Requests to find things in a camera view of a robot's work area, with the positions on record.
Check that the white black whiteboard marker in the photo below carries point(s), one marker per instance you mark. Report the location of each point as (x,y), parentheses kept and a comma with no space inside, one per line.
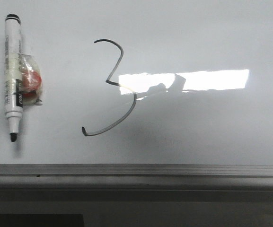
(13,75)

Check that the red magnet taped to marker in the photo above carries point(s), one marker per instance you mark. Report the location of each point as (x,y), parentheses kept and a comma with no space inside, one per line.
(31,81)

